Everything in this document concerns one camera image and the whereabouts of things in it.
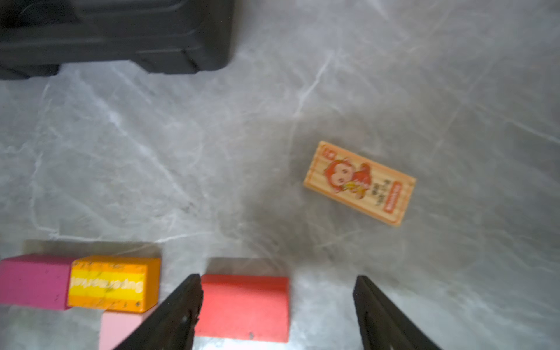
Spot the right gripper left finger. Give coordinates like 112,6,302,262
115,274,204,350

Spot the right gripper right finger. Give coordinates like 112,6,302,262
353,276,440,350

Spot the light pink block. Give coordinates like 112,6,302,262
99,306,157,350

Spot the orange block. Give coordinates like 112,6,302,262
67,256,162,314

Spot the red block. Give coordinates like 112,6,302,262
195,274,290,344

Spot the magenta block top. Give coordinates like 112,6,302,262
1,255,75,311

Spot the monkey picture wood block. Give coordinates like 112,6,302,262
303,141,417,226

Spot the black plastic tool case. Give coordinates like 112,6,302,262
1,1,235,80

